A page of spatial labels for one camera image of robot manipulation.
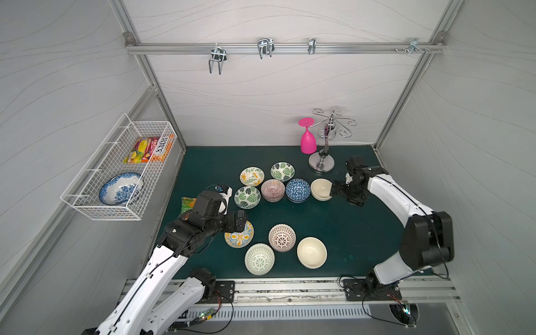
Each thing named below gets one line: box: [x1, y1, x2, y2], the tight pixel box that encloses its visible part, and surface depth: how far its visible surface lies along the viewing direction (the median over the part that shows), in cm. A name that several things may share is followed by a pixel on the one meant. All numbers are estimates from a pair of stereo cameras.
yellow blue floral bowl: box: [224, 220, 255, 249], surface depth 87 cm
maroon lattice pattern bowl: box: [268, 223, 297, 253], surface depth 86 cm
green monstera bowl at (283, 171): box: [270, 161, 296, 182], surface depth 109 cm
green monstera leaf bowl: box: [233, 186, 262, 210], surface depth 99 cm
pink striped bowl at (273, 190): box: [261, 178, 286, 204], surface depth 100 cm
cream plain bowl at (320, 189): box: [310, 177, 333, 202], surface depth 100 cm
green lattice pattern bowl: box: [244, 242, 275, 276], surface depth 81 cm
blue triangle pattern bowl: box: [285, 177, 312, 204], surface depth 100 cm
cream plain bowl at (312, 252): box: [296, 236, 329, 271], surface depth 82 cm
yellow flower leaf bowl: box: [239, 166, 266, 188], surface depth 106 cm
